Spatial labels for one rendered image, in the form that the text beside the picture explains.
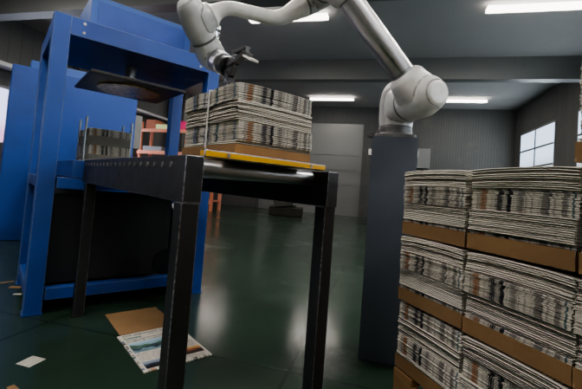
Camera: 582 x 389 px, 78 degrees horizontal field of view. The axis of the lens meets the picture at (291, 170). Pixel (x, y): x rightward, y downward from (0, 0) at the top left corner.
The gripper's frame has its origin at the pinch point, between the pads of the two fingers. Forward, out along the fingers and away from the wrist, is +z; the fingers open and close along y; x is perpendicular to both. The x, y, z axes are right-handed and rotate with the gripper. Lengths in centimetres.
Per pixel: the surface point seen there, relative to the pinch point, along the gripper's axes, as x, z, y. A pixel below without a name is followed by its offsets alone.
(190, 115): 13.3, -6.4, 18.6
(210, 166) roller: 19.0, 28.3, 21.8
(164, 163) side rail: 28.9, 20.9, 25.5
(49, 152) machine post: 44, -88, 76
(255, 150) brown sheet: 7.1, 29.1, 14.8
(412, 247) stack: -47, 59, 30
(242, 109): 12.3, 24.2, 4.9
